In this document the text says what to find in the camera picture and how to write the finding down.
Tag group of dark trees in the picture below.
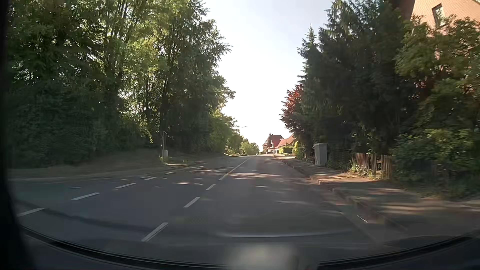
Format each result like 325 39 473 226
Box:
296 0 417 158

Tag road markings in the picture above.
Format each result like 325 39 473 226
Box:
16 157 252 243

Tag grey asphalt road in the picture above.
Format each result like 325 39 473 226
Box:
8 155 379 253

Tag grey street cabinet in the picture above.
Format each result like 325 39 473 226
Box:
314 143 328 167

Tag paved pavement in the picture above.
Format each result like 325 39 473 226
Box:
275 154 480 238

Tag red-roofed house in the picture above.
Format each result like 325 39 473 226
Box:
262 134 295 154

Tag red brick building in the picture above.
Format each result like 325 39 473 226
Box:
390 0 480 42

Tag grass verge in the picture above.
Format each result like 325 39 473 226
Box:
8 148 226 179

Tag green bush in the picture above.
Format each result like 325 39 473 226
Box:
390 15 480 199

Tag wooden picket fence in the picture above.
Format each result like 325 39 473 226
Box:
351 152 394 180

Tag red-leaved tree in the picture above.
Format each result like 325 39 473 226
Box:
280 84 306 141

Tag row of trees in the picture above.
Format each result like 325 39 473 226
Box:
7 0 260 169

